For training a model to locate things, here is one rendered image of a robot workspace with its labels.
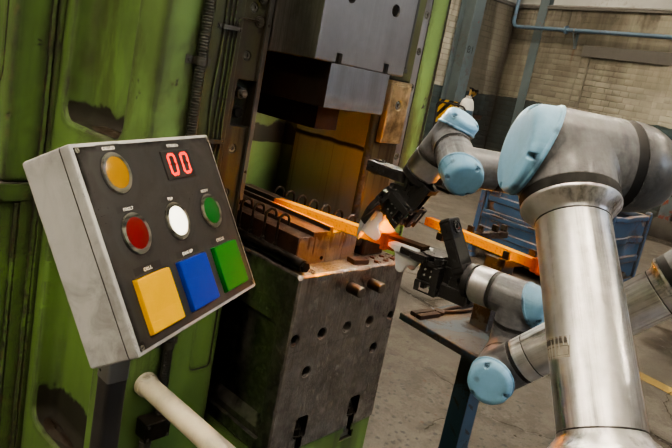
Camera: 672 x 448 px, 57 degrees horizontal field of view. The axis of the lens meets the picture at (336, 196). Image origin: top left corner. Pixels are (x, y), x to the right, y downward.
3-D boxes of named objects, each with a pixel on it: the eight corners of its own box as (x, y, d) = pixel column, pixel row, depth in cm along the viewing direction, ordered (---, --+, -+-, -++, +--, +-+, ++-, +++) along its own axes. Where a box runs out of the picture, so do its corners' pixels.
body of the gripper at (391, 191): (391, 231, 129) (424, 190, 124) (368, 202, 134) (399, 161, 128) (412, 229, 135) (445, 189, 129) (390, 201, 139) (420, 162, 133)
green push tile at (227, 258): (249, 279, 105) (236, 238, 105) (228, 292, 98) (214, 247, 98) (240, 282, 106) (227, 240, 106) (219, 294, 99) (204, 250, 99)
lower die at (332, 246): (352, 257, 152) (359, 224, 150) (293, 265, 137) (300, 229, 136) (246, 209, 179) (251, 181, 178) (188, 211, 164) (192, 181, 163)
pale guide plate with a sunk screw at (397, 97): (400, 144, 174) (413, 84, 170) (380, 143, 167) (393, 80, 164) (394, 142, 175) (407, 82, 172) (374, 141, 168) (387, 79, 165)
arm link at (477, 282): (488, 273, 115) (509, 268, 121) (467, 265, 118) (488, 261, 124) (480, 311, 116) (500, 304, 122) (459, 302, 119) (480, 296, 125)
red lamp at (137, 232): (156, 250, 84) (160, 220, 83) (124, 253, 81) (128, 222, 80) (144, 243, 86) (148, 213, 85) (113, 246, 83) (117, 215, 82)
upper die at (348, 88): (381, 115, 145) (390, 74, 143) (323, 107, 130) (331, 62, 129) (267, 87, 172) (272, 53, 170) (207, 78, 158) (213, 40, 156)
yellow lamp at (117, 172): (136, 191, 84) (140, 160, 83) (104, 191, 80) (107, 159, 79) (125, 185, 86) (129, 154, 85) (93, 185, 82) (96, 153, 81)
